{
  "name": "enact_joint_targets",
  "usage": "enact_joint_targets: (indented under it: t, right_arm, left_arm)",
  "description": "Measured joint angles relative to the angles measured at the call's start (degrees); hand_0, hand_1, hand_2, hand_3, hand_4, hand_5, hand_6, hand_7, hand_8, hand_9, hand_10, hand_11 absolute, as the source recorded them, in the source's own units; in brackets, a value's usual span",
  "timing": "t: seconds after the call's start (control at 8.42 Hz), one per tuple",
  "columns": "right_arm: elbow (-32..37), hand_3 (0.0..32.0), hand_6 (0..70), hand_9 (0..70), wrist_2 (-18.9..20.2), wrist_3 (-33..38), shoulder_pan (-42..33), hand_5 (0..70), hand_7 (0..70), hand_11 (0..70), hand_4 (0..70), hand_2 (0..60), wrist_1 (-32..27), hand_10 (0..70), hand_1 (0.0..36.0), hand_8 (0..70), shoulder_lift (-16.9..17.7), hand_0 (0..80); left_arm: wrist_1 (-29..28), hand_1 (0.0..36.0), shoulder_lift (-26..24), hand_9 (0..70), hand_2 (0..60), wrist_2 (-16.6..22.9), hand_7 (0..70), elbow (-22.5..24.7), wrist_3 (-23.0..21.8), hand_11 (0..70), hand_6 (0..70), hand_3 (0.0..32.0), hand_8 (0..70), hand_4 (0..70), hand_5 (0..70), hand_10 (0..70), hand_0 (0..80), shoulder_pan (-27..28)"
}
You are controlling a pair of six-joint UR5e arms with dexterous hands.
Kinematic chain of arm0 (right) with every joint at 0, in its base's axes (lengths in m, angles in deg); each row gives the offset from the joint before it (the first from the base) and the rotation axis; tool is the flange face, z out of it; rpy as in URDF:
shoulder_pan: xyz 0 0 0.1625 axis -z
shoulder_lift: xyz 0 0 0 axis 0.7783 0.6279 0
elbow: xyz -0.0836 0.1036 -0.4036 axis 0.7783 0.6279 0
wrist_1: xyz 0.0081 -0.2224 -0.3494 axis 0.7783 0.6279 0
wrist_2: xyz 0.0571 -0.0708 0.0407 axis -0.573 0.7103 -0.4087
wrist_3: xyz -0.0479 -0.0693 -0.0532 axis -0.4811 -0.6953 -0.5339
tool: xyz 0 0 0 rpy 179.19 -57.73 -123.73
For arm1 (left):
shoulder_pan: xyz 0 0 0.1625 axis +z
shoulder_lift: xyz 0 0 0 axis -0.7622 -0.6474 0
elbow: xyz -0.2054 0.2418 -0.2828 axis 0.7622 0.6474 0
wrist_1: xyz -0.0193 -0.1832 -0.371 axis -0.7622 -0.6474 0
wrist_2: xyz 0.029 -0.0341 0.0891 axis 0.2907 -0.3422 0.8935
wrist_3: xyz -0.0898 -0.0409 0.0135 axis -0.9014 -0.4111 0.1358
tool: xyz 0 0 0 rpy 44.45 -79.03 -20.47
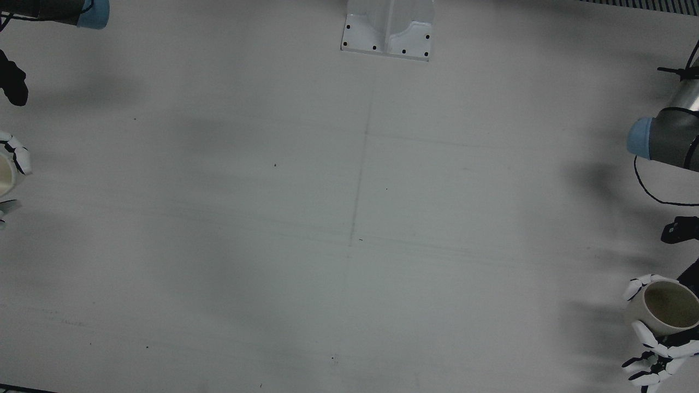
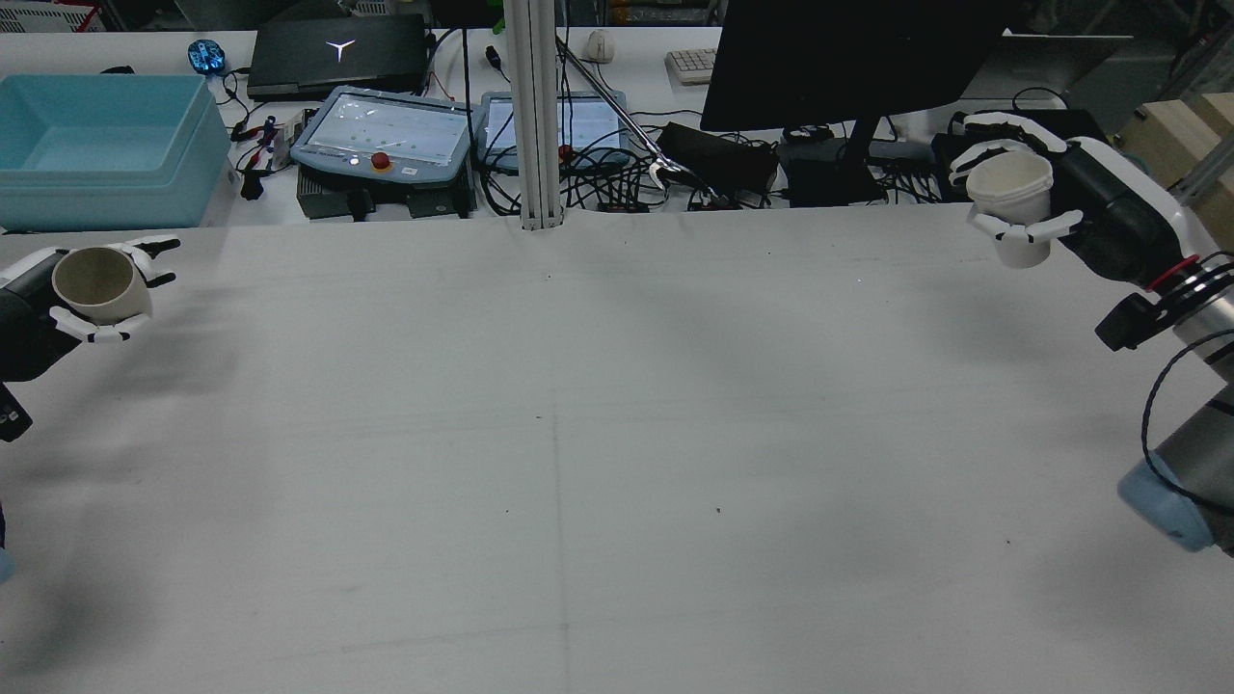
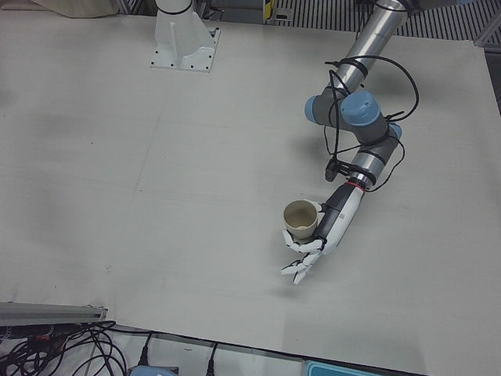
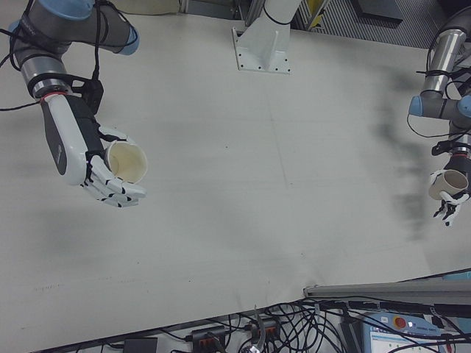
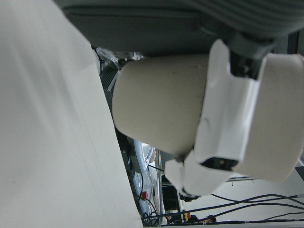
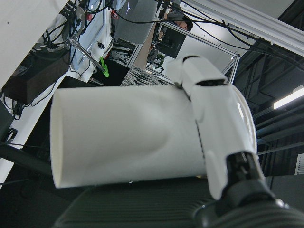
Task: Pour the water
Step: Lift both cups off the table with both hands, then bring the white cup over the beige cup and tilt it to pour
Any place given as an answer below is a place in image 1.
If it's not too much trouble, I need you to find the black ribbed grating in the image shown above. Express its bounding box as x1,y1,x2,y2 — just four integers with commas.
579,0,699,13

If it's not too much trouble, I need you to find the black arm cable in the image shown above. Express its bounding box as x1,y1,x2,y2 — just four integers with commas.
633,38,699,207

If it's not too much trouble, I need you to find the beige paper cup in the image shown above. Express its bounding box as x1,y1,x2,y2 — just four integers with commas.
0,150,18,198
627,278,699,337

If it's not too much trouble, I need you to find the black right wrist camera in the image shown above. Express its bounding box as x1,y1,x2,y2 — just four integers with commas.
0,48,29,108

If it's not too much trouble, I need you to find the white pedestal mount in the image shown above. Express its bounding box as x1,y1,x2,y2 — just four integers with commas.
340,0,436,62

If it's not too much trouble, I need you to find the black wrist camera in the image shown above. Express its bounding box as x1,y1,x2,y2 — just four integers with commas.
0,48,29,108
661,216,699,245

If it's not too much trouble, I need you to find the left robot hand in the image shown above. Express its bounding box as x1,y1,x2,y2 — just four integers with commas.
621,258,699,393

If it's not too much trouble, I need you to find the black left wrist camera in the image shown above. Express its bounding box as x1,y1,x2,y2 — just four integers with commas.
661,216,699,245

